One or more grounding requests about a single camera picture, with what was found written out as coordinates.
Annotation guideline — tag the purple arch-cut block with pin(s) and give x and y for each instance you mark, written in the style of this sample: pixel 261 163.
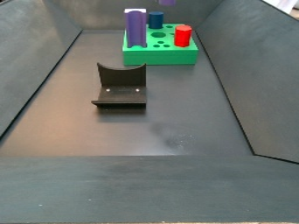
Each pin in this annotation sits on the purple arch-cut block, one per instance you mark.
pixel 135 29

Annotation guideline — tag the red hexagonal prism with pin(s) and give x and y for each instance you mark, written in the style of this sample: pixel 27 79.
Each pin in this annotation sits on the red hexagonal prism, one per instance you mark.
pixel 182 36

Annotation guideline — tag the green shape sorting board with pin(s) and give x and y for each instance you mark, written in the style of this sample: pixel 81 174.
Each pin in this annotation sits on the green shape sorting board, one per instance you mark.
pixel 161 52

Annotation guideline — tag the black curved holder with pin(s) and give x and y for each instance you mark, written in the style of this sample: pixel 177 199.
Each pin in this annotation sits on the black curved holder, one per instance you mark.
pixel 122 86

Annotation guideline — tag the dark blue cylinder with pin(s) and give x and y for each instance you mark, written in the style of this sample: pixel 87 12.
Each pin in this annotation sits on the dark blue cylinder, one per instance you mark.
pixel 155 20

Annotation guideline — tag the purple round cylinder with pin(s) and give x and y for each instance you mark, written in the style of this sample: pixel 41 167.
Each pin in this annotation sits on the purple round cylinder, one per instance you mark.
pixel 167 2

